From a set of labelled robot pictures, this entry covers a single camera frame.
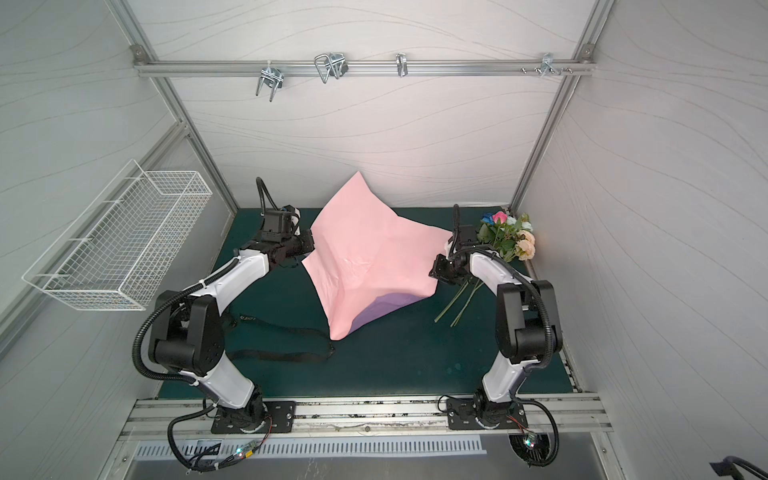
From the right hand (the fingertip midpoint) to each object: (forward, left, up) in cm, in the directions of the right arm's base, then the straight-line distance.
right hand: (439, 267), depth 94 cm
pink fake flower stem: (+23, -23, 0) cm, 32 cm away
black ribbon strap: (-28, +45, -7) cm, 53 cm away
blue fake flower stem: (+25, -20, -3) cm, 32 cm away
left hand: (+5, +39, +9) cm, 41 cm away
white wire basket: (-16, +78, +26) cm, 84 cm away
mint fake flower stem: (+24, -34, -4) cm, 42 cm away
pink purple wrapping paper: (+6, +24, -6) cm, 26 cm away
